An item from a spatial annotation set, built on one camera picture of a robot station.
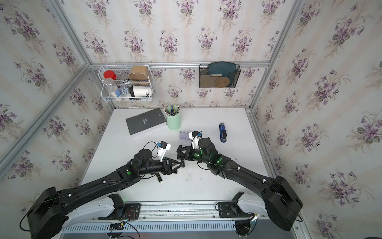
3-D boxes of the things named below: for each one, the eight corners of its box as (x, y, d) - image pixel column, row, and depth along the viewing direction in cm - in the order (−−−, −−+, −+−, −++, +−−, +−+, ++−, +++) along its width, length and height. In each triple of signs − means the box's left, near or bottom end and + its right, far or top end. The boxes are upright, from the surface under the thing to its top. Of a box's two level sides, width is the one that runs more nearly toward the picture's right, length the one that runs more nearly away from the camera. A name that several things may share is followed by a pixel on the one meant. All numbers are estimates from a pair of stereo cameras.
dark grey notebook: (131, 137, 103) (130, 134, 100) (126, 120, 113) (125, 117, 110) (166, 124, 111) (166, 121, 108) (159, 109, 121) (158, 106, 118)
